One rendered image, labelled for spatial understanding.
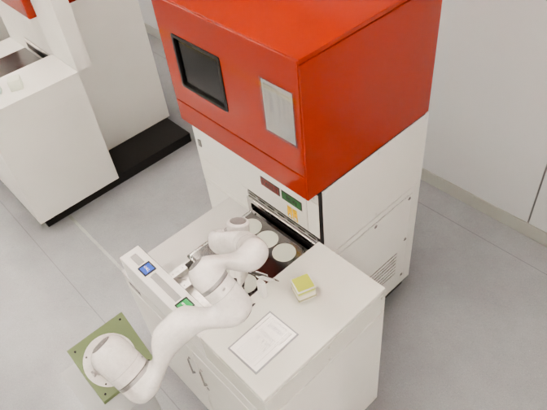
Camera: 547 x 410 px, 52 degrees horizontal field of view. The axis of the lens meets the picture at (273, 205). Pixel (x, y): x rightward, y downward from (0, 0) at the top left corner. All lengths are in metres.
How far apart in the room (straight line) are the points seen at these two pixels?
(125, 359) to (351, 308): 0.82
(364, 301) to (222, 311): 0.65
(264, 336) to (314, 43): 1.01
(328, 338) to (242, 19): 1.13
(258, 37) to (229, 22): 0.16
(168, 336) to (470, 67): 2.31
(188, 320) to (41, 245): 2.51
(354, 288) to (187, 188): 2.19
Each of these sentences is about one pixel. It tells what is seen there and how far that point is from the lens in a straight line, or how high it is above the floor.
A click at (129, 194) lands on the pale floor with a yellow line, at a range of 4.16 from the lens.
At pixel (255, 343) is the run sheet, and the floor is 0.97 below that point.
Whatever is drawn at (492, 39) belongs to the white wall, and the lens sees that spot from 3.21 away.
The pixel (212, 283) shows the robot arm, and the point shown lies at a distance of 1.61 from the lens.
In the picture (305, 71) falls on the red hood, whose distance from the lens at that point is 1.75.
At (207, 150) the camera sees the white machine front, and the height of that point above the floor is 1.05.
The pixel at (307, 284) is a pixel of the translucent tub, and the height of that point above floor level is 1.03.
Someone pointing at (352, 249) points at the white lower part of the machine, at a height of 0.73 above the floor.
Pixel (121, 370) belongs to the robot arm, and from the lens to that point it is 1.76.
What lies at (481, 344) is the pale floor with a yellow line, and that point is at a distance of 3.22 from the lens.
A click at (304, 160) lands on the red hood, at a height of 1.42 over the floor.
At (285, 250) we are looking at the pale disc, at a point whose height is 0.90.
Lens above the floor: 2.68
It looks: 45 degrees down
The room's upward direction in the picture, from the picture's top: 7 degrees counter-clockwise
